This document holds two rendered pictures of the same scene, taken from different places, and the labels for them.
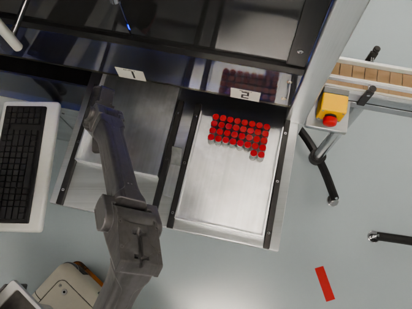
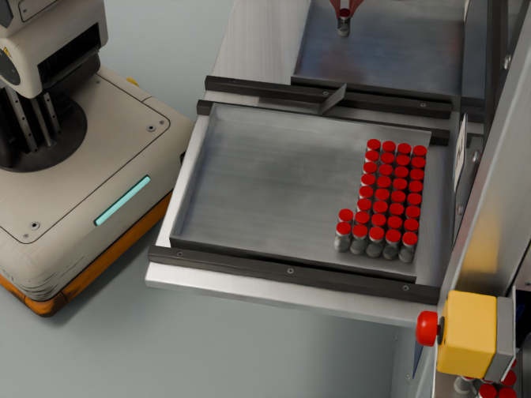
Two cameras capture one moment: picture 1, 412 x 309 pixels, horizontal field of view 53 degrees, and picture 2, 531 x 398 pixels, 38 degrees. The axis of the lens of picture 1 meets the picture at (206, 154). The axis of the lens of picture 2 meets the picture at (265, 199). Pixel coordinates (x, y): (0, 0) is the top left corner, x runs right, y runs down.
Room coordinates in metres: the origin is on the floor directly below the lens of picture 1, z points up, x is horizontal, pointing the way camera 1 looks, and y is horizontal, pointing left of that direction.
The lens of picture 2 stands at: (0.18, -0.76, 1.80)
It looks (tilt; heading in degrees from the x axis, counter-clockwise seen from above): 53 degrees down; 85
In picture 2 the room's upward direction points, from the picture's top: 2 degrees counter-clockwise
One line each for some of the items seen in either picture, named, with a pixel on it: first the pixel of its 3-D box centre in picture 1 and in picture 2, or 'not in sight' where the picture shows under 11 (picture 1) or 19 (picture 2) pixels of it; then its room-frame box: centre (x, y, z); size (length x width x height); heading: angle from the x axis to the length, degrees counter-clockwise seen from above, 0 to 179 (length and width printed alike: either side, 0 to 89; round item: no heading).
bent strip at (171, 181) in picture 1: (171, 171); (300, 97); (0.32, 0.11, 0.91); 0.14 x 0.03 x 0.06; 161
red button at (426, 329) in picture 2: (330, 119); (432, 328); (0.40, -0.36, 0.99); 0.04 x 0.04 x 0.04; 72
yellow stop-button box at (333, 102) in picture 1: (331, 105); (472, 335); (0.45, -0.38, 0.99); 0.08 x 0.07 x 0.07; 162
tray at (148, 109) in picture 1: (131, 118); (401, 42); (0.52, 0.22, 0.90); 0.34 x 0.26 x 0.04; 162
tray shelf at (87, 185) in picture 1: (179, 151); (347, 120); (0.40, 0.08, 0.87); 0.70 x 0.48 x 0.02; 72
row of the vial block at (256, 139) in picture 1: (238, 137); (382, 197); (0.41, -0.10, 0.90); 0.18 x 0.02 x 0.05; 71
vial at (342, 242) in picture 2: (260, 156); (342, 237); (0.34, -0.16, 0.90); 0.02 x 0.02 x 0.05
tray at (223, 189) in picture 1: (230, 172); (306, 189); (0.30, -0.07, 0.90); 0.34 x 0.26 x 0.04; 161
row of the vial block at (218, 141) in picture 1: (236, 144); (366, 194); (0.39, -0.10, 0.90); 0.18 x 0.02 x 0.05; 71
